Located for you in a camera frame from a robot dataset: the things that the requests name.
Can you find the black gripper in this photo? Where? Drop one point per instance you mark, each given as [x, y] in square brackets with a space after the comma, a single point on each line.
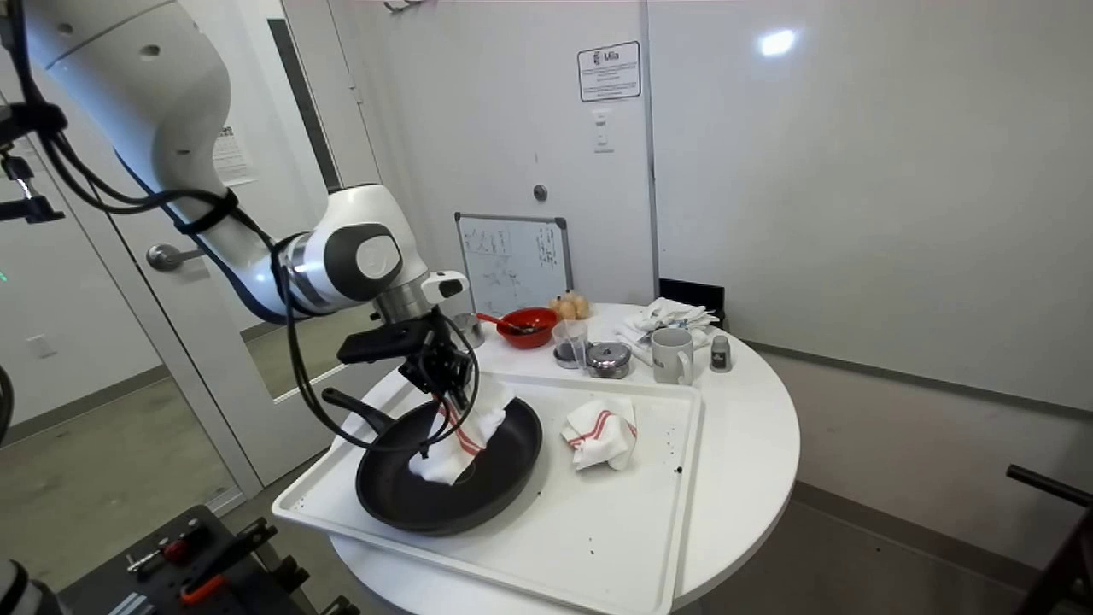
[442, 361]

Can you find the white cloth red stripes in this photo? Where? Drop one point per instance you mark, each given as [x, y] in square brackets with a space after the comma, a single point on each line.
[597, 436]
[463, 454]

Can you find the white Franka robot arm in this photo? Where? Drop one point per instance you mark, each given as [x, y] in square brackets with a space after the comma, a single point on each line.
[173, 115]

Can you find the black frying pan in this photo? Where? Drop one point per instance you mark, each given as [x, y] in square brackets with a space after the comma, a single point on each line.
[454, 508]

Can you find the red bowl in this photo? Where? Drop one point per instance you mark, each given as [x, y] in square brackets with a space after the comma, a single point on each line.
[529, 326]

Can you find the small grey cup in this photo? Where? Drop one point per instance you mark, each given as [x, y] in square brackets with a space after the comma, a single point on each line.
[569, 351]

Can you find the orange bread piece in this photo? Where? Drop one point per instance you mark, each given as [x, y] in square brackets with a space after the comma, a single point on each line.
[571, 304]

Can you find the small framed whiteboard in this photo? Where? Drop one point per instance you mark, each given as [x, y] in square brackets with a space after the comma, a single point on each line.
[513, 259]

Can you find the small metal bowl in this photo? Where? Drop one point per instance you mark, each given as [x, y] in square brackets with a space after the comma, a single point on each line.
[610, 361]

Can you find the white mug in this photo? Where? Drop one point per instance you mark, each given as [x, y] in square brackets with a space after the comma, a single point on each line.
[674, 357]

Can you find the round door lock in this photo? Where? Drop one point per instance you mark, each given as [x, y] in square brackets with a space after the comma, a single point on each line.
[541, 193]

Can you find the white napkin packets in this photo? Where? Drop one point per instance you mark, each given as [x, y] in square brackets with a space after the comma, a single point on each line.
[670, 316]

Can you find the black box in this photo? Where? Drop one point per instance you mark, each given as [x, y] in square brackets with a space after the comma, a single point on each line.
[686, 299]

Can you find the small black shaker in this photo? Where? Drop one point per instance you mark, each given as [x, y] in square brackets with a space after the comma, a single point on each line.
[720, 349]

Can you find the white door with sign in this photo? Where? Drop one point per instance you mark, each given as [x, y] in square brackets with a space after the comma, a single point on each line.
[500, 136]

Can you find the black breadboard base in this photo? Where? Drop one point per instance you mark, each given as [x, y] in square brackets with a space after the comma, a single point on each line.
[149, 582]

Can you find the white notice sign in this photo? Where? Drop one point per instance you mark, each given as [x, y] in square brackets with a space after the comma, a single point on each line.
[610, 74]

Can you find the black metal stand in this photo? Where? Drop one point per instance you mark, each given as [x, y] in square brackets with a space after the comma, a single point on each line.
[1053, 535]

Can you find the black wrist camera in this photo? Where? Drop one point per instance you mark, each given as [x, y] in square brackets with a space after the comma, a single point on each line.
[379, 342]

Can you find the black clamp mount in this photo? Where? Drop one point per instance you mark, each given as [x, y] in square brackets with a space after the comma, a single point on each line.
[20, 173]

